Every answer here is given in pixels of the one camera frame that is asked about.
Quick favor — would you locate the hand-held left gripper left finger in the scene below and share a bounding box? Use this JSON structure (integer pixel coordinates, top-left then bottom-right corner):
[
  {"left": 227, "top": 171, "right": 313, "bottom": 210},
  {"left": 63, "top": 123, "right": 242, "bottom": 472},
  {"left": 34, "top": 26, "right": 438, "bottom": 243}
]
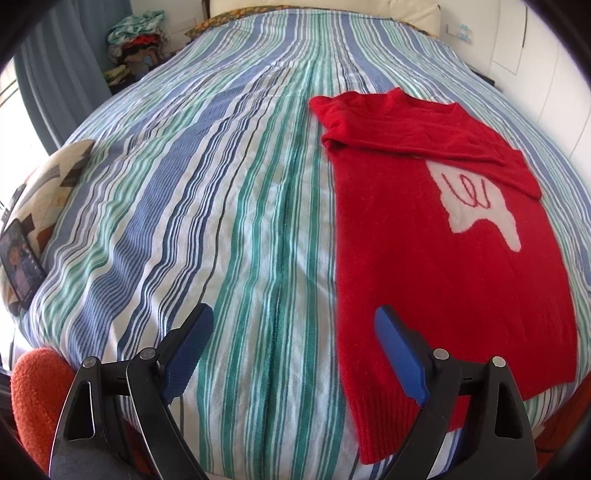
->
[{"left": 48, "top": 302, "right": 215, "bottom": 480}]

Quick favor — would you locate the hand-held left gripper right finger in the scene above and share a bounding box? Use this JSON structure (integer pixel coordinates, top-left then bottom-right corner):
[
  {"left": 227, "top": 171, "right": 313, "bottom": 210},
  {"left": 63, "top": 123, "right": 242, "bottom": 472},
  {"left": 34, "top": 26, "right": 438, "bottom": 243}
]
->
[{"left": 374, "top": 305, "right": 540, "bottom": 480}]

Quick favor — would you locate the red sweater with white rabbit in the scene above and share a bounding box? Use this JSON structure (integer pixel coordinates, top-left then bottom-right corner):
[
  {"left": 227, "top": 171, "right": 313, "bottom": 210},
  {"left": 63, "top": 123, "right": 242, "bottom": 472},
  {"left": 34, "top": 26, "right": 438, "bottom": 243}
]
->
[{"left": 308, "top": 88, "right": 580, "bottom": 466}]

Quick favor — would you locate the pile of clothes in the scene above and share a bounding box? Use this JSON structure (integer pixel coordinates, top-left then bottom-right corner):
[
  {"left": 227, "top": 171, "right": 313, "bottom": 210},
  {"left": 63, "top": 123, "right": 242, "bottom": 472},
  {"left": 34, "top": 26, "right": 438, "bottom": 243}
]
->
[{"left": 105, "top": 10, "right": 176, "bottom": 88}]

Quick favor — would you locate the striped bedspread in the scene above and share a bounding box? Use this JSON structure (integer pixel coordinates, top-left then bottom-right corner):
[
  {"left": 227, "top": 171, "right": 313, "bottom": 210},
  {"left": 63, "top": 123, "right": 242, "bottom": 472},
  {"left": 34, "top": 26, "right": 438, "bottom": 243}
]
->
[{"left": 14, "top": 7, "right": 591, "bottom": 476}]

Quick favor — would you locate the black smartphone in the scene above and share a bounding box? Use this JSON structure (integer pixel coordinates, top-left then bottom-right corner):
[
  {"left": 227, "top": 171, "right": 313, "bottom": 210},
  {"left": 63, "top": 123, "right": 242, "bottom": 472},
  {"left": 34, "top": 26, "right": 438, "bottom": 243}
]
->
[{"left": 0, "top": 218, "right": 47, "bottom": 308}]

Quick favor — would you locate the beige patterned cushion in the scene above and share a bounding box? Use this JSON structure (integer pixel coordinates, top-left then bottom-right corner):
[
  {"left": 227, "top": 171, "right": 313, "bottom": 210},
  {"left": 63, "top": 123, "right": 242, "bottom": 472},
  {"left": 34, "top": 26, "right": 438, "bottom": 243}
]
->
[{"left": 0, "top": 138, "right": 95, "bottom": 319}]

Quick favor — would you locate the blue-grey curtain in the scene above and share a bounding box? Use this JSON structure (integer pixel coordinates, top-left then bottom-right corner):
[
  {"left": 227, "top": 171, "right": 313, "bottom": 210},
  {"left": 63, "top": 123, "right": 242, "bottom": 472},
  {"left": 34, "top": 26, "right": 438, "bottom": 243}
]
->
[{"left": 11, "top": 0, "right": 114, "bottom": 158}]

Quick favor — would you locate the yellow floral pillow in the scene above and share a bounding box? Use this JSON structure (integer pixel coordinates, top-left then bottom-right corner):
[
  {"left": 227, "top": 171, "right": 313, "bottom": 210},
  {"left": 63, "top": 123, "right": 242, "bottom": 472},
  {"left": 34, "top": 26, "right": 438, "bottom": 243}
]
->
[{"left": 185, "top": 4, "right": 296, "bottom": 40}]

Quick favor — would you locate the white wardrobe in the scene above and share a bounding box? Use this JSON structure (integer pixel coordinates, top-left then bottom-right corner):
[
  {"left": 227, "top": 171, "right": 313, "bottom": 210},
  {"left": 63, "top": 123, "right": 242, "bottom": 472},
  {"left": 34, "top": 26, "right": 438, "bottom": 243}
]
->
[{"left": 471, "top": 0, "right": 591, "bottom": 162}]

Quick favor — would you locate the cream padded headboard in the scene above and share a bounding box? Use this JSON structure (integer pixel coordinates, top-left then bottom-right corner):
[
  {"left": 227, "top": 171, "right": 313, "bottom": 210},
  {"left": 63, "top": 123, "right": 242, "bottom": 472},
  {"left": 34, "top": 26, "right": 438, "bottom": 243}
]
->
[{"left": 210, "top": 0, "right": 441, "bottom": 38}]

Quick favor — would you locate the white wall socket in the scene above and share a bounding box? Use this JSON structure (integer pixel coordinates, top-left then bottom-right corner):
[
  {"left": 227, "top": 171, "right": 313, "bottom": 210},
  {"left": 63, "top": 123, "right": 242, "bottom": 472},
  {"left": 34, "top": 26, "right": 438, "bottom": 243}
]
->
[{"left": 445, "top": 21, "right": 474, "bottom": 44}]

